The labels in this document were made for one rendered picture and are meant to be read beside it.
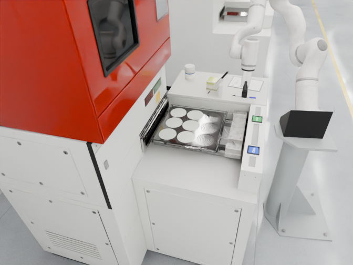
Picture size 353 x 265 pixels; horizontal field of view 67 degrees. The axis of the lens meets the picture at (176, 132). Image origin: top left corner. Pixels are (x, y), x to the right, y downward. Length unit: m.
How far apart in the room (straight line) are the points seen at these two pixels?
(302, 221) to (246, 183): 1.11
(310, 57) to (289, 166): 0.68
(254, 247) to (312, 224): 0.50
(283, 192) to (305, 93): 0.74
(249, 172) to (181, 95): 0.73
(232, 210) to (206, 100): 0.70
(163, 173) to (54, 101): 0.67
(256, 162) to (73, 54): 0.88
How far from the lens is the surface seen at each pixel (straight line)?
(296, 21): 1.79
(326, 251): 2.28
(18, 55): 0.97
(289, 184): 1.99
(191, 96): 1.71
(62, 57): 0.86
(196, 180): 1.36
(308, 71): 1.71
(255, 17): 1.66
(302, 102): 1.66
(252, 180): 1.28
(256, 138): 1.42
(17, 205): 1.81
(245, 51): 1.57
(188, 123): 1.58
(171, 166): 1.43
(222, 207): 1.37
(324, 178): 2.72
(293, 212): 2.36
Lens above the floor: 1.85
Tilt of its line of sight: 39 degrees down
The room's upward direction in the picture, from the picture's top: 3 degrees counter-clockwise
